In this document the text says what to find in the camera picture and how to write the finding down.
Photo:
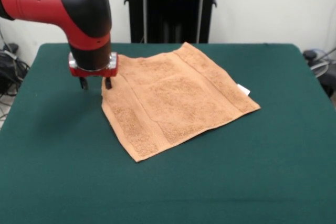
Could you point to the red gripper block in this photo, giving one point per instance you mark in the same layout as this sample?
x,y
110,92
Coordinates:
x,y
97,73

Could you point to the tan terry towel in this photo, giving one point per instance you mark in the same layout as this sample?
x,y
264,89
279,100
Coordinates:
x,y
183,98

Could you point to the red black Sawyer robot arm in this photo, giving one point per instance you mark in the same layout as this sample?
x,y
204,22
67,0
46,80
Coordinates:
x,y
57,1

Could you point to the dark green table cloth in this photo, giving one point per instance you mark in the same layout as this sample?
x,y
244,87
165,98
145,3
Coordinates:
x,y
78,182

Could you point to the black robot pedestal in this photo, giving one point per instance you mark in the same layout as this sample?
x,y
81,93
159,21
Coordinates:
x,y
170,9

